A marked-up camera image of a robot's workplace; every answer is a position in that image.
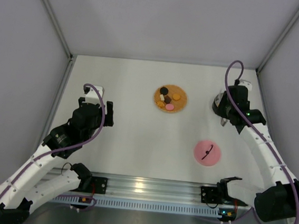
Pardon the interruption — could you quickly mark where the left aluminium frame post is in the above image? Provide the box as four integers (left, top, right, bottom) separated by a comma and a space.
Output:
22, 0, 79, 60

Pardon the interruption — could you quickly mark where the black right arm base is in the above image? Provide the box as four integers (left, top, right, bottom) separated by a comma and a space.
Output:
200, 186, 223, 205

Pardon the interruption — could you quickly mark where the pink round sandwich cookie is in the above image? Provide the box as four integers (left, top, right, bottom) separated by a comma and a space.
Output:
165, 103, 174, 111

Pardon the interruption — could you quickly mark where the brown chocolate block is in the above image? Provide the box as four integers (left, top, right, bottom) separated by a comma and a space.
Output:
164, 96, 172, 104

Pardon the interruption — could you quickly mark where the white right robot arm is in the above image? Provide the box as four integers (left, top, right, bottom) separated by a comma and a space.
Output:
213, 85, 299, 222

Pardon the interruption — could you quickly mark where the orange round macaron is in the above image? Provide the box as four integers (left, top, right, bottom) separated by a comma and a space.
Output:
173, 93, 181, 100

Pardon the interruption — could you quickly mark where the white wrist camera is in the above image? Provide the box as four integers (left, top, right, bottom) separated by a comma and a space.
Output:
234, 79, 253, 91
83, 84, 104, 105

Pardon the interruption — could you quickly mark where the steel lunch box bowl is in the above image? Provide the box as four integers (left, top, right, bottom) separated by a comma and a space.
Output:
212, 91, 228, 118

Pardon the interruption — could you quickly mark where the yellow flower cookie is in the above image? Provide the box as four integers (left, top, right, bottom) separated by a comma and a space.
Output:
156, 101, 165, 108

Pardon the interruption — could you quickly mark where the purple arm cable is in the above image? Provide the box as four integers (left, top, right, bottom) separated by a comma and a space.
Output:
197, 57, 299, 224
0, 75, 109, 224

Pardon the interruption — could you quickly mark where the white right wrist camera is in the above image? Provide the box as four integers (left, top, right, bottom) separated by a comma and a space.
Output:
234, 79, 253, 91

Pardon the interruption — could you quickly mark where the aluminium frame post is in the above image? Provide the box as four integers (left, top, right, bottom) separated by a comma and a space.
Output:
255, 5, 299, 76
22, 0, 79, 60

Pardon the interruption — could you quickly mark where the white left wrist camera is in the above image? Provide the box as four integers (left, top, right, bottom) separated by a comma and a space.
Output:
83, 84, 104, 105

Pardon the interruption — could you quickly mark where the right aluminium frame post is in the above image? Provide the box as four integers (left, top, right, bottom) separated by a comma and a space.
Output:
255, 5, 299, 76

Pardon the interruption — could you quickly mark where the pink lunch box lid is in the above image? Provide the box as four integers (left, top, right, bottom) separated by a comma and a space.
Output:
193, 140, 221, 167

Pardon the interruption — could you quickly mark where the aluminium mounting rail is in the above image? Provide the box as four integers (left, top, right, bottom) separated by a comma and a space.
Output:
41, 167, 299, 213

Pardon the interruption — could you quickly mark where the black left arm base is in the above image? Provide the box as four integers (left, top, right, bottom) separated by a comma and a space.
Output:
73, 176, 108, 195

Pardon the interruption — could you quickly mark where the grey slotted cable duct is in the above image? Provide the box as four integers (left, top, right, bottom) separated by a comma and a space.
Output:
50, 190, 226, 219

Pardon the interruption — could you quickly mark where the woven bamboo tray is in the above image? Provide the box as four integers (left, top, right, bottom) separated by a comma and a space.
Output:
153, 84, 188, 113

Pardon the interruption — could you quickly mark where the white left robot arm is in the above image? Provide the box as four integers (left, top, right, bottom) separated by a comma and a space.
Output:
0, 98, 114, 224

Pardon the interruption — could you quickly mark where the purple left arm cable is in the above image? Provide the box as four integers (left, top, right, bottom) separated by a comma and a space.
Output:
0, 75, 109, 224

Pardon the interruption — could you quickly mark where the black round cookie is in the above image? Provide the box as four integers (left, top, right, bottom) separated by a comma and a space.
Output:
160, 87, 169, 95

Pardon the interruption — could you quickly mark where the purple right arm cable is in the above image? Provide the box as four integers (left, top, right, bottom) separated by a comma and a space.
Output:
197, 57, 299, 224

